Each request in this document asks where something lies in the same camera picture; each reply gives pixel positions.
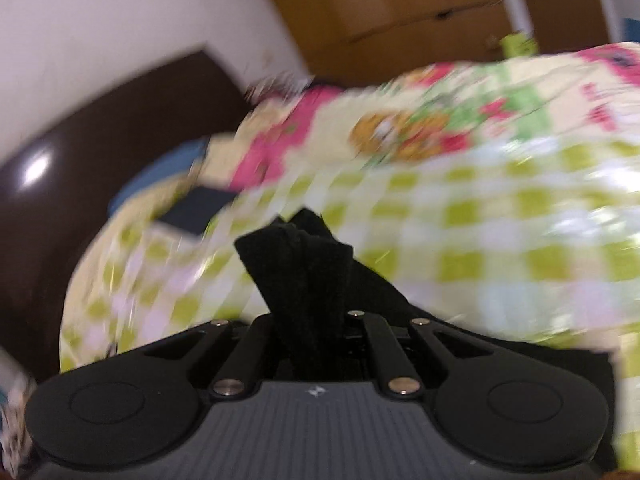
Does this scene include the black pants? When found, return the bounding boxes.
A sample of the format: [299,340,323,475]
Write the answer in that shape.
[234,209,617,471]

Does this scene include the cartoon print quilt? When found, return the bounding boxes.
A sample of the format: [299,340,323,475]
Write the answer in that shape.
[195,42,639,190]

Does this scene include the dark navy folded cloth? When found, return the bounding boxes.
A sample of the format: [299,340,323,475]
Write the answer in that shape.
[155,185,238,236]

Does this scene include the blue pillow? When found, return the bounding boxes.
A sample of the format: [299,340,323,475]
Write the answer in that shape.
[107,136,209,217]

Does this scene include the brown wooden wardrobe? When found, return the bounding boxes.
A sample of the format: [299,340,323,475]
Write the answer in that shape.
[273,0,512,86]

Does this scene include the green checkered plastic sheet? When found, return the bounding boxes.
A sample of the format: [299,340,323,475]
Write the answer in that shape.
[60,134,639,469]

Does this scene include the dark brown headboard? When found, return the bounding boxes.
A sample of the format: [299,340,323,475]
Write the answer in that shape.
[1,51,250,382]

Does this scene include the brown wooden door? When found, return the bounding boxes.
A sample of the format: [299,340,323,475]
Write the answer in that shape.
[525,0,610,53]

